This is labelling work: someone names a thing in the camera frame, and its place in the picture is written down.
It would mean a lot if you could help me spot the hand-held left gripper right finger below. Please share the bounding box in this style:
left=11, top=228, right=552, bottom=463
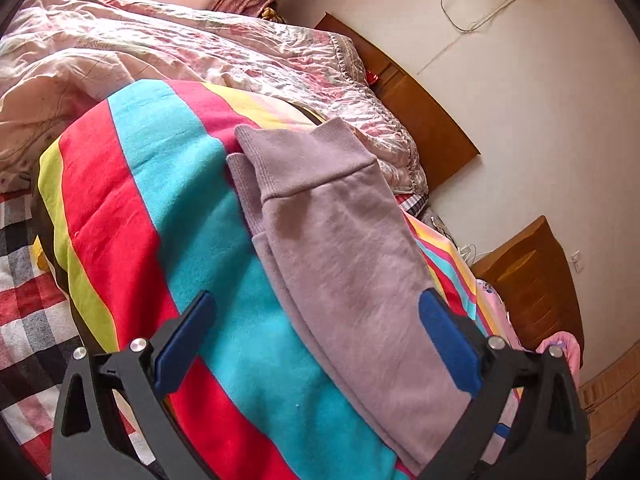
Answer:
left=418, top=287, right=590, bottom=480

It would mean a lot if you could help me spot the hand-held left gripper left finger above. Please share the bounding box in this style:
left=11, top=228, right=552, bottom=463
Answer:
left=50, top=289, right=217, bottom=480

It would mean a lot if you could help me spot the mauve sweatshirt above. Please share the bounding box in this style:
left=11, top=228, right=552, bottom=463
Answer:
left=225, top=116, right=501, bottom=471

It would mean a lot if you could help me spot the pink floral bed sheet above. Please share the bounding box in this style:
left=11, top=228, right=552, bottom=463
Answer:
left=475, top=280, right=527, bottom=467

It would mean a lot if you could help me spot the panelled wooden headboard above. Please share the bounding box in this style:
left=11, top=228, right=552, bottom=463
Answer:
left=472, top=215, right=585, bottom=353

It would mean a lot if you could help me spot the nightstand with floral cover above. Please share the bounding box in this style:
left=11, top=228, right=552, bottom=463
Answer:
left=422, top=212, right=476, bottom=266

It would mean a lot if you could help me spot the rolled pink quilt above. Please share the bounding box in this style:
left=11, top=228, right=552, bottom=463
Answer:
left=537, top=330, right=584, bottom=386

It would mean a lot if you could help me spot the striped colourful blanket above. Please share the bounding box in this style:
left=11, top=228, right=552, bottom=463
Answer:
left=31, top=79, right=523, bottom=480

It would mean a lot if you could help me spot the plaid bed sheet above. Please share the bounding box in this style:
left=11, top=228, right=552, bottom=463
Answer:
left=0, top=187, right=432, bottom=472

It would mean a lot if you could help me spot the light wooden cabinet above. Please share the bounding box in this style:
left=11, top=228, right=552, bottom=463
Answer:
left=577, top=355, right=631, bottom=476

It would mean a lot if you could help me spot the wide wooden headboard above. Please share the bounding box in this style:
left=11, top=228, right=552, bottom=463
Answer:
left=314, top=11, right=481, bottom=192

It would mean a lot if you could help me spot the pink floral quilt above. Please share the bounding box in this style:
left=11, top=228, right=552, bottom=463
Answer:
left=0, top=0, right=431, bottom=196

